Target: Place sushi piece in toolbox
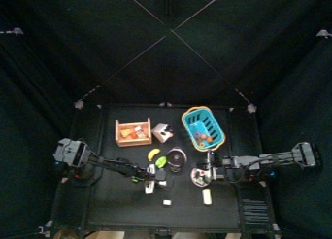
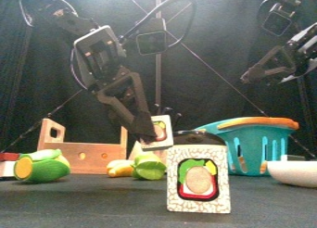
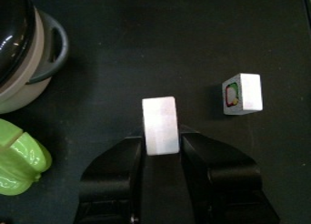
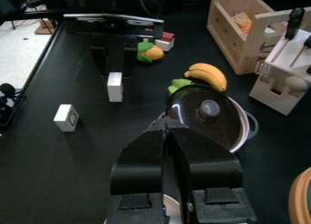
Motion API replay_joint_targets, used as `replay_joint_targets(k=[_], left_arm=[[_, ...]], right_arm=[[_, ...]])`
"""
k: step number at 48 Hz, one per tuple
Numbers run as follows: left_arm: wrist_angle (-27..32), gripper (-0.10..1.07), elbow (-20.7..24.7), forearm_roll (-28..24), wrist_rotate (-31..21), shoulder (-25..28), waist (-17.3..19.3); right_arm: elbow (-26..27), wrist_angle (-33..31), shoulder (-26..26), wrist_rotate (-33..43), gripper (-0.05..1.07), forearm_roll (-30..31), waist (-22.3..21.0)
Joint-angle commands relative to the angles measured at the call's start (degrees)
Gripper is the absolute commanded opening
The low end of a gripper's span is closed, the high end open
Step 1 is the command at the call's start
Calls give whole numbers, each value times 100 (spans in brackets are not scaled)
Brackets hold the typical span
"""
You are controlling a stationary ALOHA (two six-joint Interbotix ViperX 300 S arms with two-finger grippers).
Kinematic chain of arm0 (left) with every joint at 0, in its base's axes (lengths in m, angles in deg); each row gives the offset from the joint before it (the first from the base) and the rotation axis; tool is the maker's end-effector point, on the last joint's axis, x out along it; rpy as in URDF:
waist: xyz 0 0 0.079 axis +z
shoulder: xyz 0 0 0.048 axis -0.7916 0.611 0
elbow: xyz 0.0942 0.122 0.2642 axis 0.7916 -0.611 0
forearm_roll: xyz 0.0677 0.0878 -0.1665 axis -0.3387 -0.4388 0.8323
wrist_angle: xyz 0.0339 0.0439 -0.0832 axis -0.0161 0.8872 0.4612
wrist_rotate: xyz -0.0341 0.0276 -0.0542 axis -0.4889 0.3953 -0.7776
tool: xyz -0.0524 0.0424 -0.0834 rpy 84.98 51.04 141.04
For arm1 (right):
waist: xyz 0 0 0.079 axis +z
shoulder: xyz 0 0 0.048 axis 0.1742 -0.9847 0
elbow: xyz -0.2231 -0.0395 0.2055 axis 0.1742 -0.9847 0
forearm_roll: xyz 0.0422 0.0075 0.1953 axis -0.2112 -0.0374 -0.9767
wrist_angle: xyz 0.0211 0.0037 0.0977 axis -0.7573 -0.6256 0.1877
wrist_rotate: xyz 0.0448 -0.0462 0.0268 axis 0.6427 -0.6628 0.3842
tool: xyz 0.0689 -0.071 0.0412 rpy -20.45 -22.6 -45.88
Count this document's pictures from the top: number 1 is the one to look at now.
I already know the wooden toolbox crate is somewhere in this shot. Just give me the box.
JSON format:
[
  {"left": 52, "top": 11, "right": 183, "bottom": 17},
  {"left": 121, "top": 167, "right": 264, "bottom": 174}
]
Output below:
[{"left": 115, "top": 117, "right": 155, "bottom": 148}]

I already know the white toy plate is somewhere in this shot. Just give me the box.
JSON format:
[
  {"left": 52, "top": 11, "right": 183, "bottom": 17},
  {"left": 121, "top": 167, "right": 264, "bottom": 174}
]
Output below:
[{"left": 189, "top": 167, "right": 212, "bottom": 188}]

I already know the green toy lime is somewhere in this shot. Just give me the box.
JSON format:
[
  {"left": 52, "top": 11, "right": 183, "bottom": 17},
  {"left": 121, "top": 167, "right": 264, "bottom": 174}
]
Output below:
[{"left": 155, "top": 155, "right": 168, "bottom": 169}]

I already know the yellow toy banana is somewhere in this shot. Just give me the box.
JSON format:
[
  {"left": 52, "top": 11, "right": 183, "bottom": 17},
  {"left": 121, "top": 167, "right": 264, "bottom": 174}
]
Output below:
[{"left": 147, "top": 148, "right": 163, "bottom": 162}]

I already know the cream toy stick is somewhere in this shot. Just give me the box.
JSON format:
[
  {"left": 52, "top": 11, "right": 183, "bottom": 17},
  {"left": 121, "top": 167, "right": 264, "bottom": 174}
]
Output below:
[{"left": 201, "top": 188, "right": 213, "bottom": 206}]

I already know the black round toy pot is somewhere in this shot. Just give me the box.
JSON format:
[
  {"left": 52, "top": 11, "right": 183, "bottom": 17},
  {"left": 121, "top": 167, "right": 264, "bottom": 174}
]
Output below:
[{"left": 165, "top": 147, "right": 188, "bottom": 173}]

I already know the blue basket orange rim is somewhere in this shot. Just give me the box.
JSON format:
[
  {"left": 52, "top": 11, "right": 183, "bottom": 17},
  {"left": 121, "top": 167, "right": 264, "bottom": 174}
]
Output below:
[{"left": 180, "top": 106, "right": 227, "bottom": 153}]

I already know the small wooden cube box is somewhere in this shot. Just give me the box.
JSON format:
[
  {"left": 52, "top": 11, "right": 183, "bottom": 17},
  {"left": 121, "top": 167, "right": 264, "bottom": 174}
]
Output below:
[{"left": 151, "top": 122, "right": 175, "bottom": 144}]

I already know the black backdrop cloth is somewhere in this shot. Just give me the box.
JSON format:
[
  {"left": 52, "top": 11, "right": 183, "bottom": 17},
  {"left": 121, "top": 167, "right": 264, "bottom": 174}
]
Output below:
[{"left": 0, "top": 0, "right": 332, "bottom": 239}]

